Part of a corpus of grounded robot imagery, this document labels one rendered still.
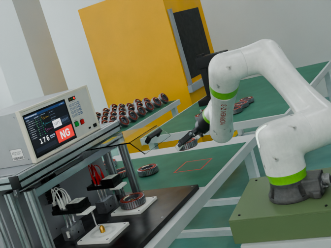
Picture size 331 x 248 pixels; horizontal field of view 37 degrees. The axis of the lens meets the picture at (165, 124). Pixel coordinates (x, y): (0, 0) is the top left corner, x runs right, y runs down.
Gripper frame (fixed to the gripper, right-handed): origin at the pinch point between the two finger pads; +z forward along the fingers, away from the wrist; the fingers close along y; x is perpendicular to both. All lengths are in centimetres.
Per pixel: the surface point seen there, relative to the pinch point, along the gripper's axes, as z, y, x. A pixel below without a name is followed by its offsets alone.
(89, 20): 219, -164, -235
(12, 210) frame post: -18, 100, -1
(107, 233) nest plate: -21, 74, 23
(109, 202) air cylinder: -1, 56, 9
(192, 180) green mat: -9.4, 17.6, 19.8
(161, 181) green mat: 7.5, 20.7, 10.0
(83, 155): -12, 60, -12
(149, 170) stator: 19.6, 15.3, -0.1
